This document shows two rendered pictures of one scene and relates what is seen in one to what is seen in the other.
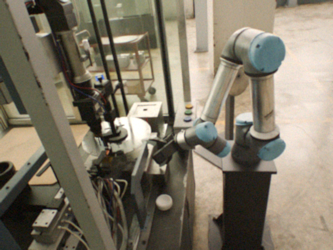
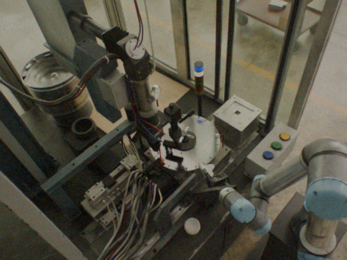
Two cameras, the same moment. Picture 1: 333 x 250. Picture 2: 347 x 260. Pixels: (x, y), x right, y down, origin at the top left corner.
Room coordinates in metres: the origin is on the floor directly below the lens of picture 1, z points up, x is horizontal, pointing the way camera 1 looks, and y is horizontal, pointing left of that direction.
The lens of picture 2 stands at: (0.30, -0.27, 2.12)
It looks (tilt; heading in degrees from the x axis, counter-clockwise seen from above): 51 degrees down; 37
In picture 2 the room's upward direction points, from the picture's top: 7 degrees counter-clockwise
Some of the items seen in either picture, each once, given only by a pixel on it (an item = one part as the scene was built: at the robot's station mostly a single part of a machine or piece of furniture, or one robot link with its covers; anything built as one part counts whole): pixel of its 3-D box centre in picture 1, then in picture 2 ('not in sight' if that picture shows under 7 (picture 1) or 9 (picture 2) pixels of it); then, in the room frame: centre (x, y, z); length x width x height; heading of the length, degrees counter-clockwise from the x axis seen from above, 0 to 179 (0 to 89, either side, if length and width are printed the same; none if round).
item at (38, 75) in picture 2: not in sight; (63, 92); (1.02, 1.03, 0.93); 0.31 x 0.31 x 0.36
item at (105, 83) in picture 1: (105, 99); (173, 121); (0.95, 0.23, 1.17); 0.06 x 0.05 x 0.20; 159
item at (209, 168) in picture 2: (151, 138); (207, 168); (0.94, 0.07, 0.96); 0.09 x 0.06 x 0.03; 56
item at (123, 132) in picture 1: (116, 132); (184, 138); (1.03, 0.24, 0.96); 0.11 x 0.11 x 0.03
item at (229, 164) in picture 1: (242, 204); (290, 254); (0.99, -0.39, 0.37); 0.40 x 0.40 x 0.75; 78
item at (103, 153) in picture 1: (102, 162); (154, 168); (0.83, 0.28, 0.95); 0.10 x 0.03 x 0.07; 168
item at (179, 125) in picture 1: (186, 124); (271, 153); (1.23, -0.12, 0.82); 0.28 x 0.11 x 0.15; 168
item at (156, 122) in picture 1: (146, 120); (236, 121); (1.34, 0.11, 0.82); 0.18 x 0.18 x 0.15; 78
